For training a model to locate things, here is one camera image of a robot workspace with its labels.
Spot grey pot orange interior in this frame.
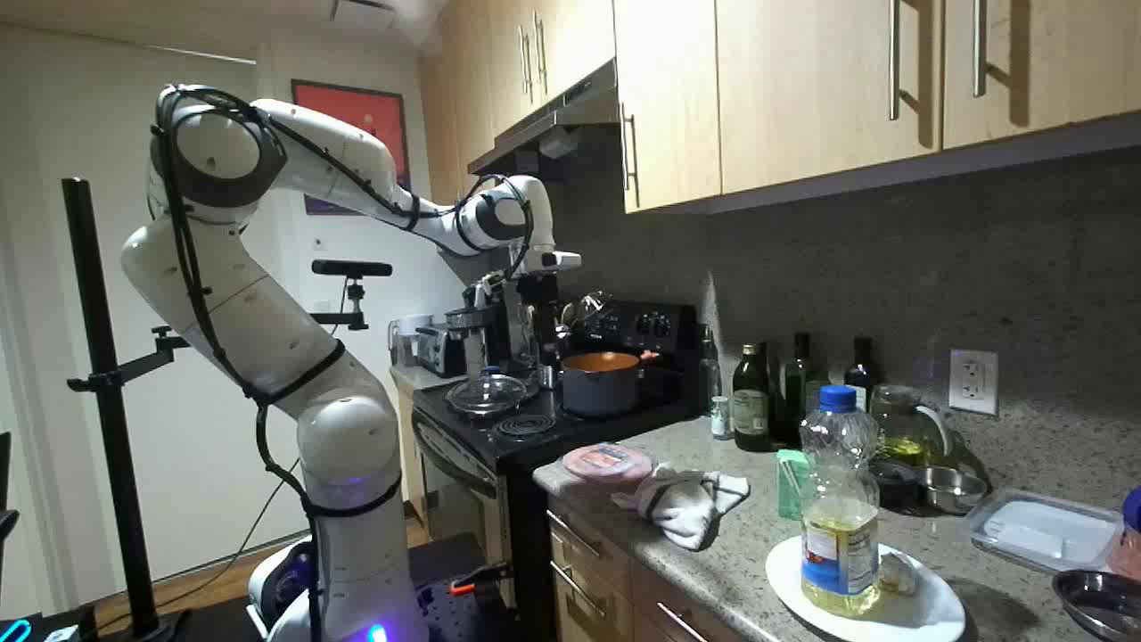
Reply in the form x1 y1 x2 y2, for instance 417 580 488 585
561 350 657 416

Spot dark wine bottle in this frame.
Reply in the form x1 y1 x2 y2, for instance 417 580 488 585
844 334 883 409

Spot wooden upper cabinets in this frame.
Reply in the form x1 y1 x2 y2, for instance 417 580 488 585
419 0 1141 212

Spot small spice jar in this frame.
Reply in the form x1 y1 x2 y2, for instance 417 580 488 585
711 392 733 437

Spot dark green glass bottle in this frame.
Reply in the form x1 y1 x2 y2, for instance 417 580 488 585
780 331 827 447

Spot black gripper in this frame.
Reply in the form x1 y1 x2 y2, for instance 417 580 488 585
475 272 557 371

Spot black stove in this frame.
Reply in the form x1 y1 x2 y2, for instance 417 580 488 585
412 300 698 642

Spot range hood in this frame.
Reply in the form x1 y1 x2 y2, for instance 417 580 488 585
467 60 622 173

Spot cooking oil plastic bottle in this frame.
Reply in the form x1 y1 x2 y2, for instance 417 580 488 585
799 384 881 618

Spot dark olive oil bottle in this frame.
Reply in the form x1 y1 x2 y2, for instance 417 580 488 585
730 341 769 453

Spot dark metal bowl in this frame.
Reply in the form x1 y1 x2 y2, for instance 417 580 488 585
1052 571 1141 642

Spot glass pot lid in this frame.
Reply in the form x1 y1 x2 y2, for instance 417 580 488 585
444 371 535 416

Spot white grey dish towel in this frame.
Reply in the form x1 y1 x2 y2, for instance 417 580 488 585
613 467 752 548

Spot white round plate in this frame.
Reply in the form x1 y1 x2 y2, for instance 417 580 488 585
767 535 965 642

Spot glass oil jug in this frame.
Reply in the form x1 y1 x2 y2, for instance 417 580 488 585
869 384 952 463

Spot wooden cabinets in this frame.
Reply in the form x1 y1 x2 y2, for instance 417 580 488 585
544 510 740 642
419 0 1141 212

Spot red framed wall picture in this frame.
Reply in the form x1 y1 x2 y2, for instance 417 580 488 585
291 79 409 185

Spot wooden lower cabinets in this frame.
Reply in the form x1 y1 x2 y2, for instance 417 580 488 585
544 510 740 642

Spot black camera stand pole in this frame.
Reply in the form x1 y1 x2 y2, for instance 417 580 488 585
59 179 177 642

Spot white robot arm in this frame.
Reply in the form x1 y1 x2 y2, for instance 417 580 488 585
122 86 582 642

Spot white wall outlet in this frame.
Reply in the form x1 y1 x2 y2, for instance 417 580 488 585
947 350 999 413

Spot clear plastic food container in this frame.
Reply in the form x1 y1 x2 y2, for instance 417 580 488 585
969 487 1121 575

